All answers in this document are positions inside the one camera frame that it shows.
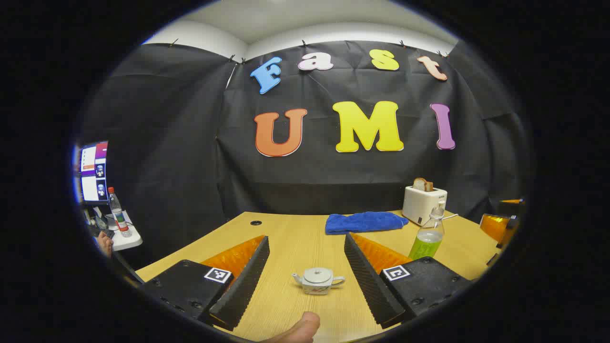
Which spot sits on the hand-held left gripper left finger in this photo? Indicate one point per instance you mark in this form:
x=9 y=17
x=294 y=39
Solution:
x=243 y=290

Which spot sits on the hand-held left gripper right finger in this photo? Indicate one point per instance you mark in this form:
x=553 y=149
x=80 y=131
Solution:
x=369 y=286

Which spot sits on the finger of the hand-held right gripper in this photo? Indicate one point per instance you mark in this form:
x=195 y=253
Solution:
x=512 y=201
x=493 y=226

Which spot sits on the white floral teacup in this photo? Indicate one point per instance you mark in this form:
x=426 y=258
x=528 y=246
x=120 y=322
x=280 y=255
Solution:
x=317 y=288

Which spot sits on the green label water bottle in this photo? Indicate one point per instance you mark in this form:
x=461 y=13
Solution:
x=425 y=243

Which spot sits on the red cap plastic bottle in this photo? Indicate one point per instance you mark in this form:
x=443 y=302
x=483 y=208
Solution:
x=119 y=216

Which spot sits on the blue towel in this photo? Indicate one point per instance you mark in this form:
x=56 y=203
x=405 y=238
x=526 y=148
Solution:
x=362 y=222

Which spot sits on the white toaster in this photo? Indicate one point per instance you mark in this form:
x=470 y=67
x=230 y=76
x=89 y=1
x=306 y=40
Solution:
x=419 y=202

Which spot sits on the white side table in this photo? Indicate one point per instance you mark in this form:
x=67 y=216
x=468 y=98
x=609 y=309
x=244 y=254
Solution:
x=126 y=240

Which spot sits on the computer monitor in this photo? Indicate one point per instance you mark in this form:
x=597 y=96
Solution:
x=93 y=171

